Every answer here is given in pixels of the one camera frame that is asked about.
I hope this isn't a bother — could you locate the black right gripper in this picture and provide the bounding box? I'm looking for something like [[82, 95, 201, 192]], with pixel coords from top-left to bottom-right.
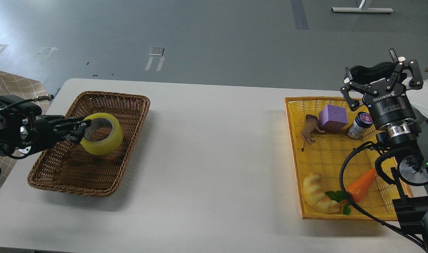
[[340, 48, 423, 129]]

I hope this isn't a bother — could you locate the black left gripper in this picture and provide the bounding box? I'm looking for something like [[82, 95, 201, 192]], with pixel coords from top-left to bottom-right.
[[28, 117, 91, 154]]

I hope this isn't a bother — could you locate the yellow tape roll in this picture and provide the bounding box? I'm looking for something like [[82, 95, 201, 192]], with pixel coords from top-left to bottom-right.
[[80, 112, 124, 156]]

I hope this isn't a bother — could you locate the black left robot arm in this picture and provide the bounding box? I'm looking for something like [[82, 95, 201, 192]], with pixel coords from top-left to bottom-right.
[[0, 93, 91, 160]]

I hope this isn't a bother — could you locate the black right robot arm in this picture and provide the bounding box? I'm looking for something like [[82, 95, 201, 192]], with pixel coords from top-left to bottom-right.
[[339, 48, 428, 253]]

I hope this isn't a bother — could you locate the black shoe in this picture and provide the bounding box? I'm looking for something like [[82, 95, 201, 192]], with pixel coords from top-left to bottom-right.
[[349, 62, 396, 85]]

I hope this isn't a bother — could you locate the small jar blue lid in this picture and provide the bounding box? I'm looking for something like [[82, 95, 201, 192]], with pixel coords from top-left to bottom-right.
[[347, 112, 373, 140]]

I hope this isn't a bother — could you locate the brown wicker basket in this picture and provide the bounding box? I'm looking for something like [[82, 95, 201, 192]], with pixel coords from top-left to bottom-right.
[[27, 91, 151, 197]]

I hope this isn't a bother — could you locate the person in white clothing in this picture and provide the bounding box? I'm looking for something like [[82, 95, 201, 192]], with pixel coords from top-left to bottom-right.
[[406, 79, 428, 124]]

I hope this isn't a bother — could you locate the purple foam block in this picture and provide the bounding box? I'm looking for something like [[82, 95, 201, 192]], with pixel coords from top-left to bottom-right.
[[319, 104, 348, 132]]

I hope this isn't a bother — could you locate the yellow plastic basket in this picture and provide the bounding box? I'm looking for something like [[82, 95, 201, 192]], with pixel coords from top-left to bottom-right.
[[285, 97, 400, 221]]

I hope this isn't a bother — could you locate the brown toy lion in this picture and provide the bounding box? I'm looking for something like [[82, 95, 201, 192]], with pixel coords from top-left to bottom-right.
[[301, 114, 325, 152]]

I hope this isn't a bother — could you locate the beige checkered cloth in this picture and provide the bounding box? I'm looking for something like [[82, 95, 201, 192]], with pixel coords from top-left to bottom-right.
[[0, 71, 47, 189]]

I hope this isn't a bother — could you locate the white metal stand base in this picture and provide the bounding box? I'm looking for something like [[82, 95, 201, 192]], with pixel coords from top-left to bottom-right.
[[331, 0, 394, 14]]

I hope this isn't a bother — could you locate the orange toy carrot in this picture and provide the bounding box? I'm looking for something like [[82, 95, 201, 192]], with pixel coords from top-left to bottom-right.
[[325, 168, 376, 215]]

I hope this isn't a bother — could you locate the toy croissant bread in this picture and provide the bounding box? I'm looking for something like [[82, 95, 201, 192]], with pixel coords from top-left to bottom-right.
[[302, 172, 341, 214]]

